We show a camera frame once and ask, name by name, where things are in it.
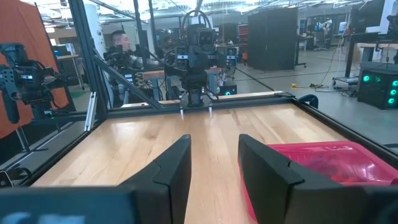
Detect orange partition wall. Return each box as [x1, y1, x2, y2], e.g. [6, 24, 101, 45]
[0, 0, 71, 139]

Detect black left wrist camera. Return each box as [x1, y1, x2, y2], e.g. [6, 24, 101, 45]
[194, 24, 217, 47]

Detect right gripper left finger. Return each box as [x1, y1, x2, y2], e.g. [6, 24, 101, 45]
[119, 134, 192, 224]

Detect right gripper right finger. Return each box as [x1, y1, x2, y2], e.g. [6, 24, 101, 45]
[238, 134, 368, 224]

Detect tall black partition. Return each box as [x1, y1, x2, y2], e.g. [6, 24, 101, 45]
[247, 7, 299, 72]

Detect black computer green fans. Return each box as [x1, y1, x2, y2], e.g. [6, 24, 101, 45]
[356, 68, 398, 110]

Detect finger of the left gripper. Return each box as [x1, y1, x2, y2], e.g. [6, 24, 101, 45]
[175, 46, 188, 68]
[226, 46, 238, 68]

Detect wooden background workbench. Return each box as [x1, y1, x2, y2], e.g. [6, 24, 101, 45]
[136, 67, 222, 102]

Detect person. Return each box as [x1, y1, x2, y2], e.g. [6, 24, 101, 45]
[105, 29, 162, 105]

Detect pink plastic supply box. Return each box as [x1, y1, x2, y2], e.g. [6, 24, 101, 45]
[239, 140, 398, 224]

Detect black background desk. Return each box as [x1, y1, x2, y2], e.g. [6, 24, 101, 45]
[343, 30, 398, 78]

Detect yellow floor cable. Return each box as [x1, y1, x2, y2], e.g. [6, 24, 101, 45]
[290, 82, 323, 90]

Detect black computer cyan light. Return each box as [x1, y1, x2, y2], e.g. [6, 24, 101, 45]
[216, 81, 238, 96]

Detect black aluminium table frame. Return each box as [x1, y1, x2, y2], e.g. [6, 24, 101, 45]
[0, 0, 398, 187]

